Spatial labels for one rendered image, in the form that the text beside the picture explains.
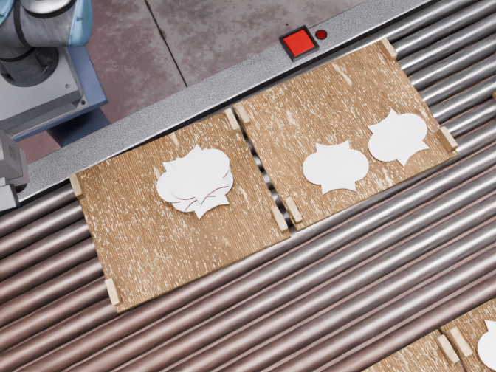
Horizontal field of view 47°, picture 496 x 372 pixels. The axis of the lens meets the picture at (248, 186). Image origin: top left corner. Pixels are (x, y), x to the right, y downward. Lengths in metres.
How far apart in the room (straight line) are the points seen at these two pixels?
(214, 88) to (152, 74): 1.18
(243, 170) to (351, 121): 0.28
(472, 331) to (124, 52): 1.96
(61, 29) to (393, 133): 0.77
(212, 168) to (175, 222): 0.15
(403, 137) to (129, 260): 0.68
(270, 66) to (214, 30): 1.23
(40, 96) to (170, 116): 0.32
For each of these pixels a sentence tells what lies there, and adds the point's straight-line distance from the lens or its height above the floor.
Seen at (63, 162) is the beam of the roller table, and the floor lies 0.92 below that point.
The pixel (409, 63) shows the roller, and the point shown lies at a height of 0.92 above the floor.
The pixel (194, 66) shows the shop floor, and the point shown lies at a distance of 2.57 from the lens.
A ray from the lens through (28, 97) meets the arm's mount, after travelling 1.50.
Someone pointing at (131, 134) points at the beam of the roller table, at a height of 0.91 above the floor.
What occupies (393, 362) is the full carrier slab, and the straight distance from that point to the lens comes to 1.23.
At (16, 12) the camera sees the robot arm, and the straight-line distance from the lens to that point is 1.36.
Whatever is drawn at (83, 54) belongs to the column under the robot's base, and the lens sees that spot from 1.63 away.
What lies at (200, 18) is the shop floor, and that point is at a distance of 2.72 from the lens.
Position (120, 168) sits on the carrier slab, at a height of 0.94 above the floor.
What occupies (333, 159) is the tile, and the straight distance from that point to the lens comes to 1.31.
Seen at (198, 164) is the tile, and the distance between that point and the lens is 1.28.
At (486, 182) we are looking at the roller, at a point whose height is 0.92.
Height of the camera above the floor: 2.14
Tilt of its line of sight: 69 degrees down
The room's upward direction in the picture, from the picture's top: 11 degrees counter-clockwise
